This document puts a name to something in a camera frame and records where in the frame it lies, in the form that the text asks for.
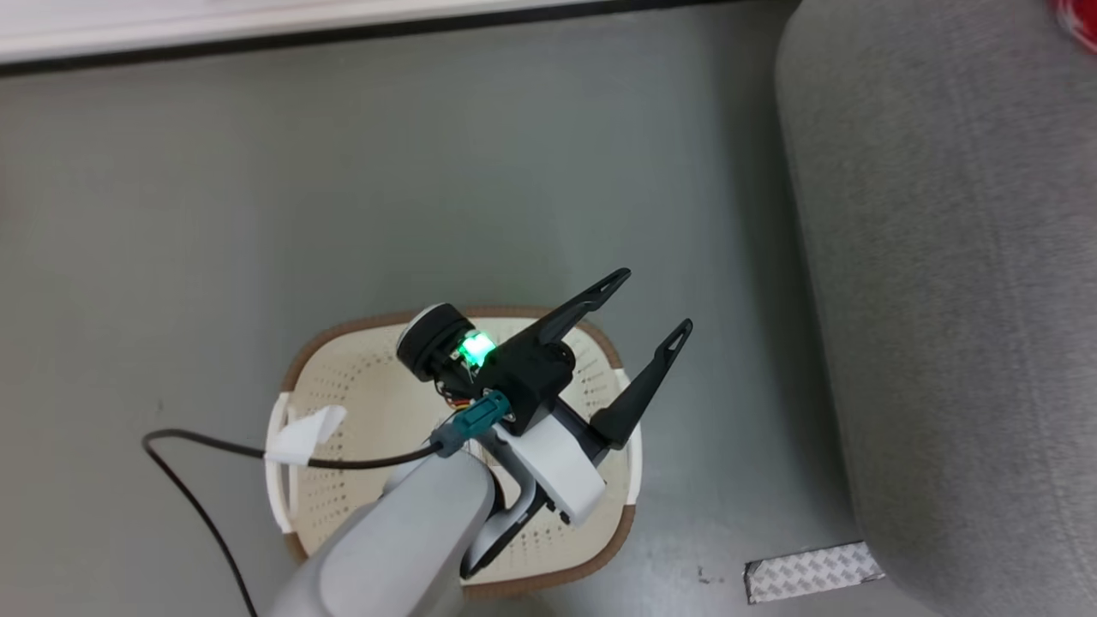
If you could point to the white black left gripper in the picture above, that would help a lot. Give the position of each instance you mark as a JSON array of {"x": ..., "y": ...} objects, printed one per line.
[{"x": 553, "y": 463}]

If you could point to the red white clothing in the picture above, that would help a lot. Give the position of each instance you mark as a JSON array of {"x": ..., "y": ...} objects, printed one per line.
[{"x": 1082, "y": 21}]

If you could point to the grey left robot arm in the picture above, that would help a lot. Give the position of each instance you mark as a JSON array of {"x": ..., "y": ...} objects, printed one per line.
[{"x": 403, "y": 531}]

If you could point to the cream perforated laundry basket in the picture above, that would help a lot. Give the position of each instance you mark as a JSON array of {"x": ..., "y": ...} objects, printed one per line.
[{"x": 360, "y": 377}]

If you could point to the grey patterned floor tape strip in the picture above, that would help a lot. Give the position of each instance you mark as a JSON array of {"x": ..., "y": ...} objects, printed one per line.
[{"x": 810, "y": 572}]

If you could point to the grey fabric sofa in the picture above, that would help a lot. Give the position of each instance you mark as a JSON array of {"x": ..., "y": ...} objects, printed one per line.
[{"x": 960, "y": 257}]

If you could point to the white skirting board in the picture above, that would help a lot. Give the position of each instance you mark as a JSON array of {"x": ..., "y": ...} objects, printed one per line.
[{"x": 171, "y": 26}]

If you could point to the black round wrist camera module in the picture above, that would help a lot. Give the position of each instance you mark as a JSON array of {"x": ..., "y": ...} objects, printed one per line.
[{"x": 424, "y": 343}]

